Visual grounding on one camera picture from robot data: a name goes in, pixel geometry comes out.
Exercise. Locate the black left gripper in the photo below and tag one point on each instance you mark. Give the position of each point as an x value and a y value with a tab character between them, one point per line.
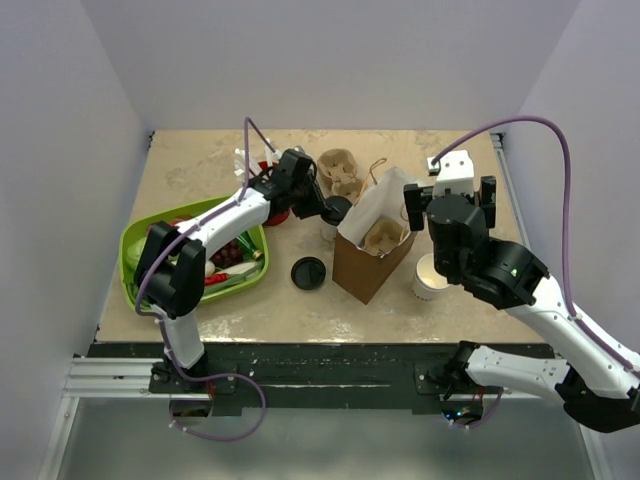
316	203

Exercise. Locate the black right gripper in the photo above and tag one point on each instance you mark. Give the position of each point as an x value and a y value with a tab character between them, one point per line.
417	197

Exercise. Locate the black coffee lid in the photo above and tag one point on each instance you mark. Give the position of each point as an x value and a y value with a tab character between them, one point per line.
308	273
337	207

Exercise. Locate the brown paper bag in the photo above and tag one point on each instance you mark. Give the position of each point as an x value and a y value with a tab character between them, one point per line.
357	272

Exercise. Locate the cardboard cup carrier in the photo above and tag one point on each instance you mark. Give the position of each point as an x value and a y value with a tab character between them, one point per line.
384	236
340	174

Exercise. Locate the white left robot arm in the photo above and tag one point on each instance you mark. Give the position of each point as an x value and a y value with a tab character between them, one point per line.
170	275

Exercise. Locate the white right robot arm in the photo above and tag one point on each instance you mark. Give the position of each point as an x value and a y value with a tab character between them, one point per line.
594	376

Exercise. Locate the black coffee lid on table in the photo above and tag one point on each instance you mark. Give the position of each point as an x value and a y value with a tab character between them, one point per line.
308	273

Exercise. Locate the red cup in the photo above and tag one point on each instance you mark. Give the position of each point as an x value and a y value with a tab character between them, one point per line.
277	219

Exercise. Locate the white paper cup stack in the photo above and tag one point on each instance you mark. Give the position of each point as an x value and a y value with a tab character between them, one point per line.
427	282

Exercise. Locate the white toy radish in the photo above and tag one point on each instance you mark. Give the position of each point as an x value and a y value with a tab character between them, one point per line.
240	270

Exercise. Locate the toy purple grapes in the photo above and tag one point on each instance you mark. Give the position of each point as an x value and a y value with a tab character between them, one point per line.
227	256

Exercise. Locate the green plastic tray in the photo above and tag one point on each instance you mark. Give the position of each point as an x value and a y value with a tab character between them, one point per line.
137	230

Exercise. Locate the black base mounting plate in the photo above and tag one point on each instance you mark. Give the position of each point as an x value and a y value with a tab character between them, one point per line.
348	376

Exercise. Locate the green toy cabbage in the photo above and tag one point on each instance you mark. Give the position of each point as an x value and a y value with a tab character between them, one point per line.
133	253

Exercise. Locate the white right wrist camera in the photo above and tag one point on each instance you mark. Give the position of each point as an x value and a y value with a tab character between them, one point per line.
454	174

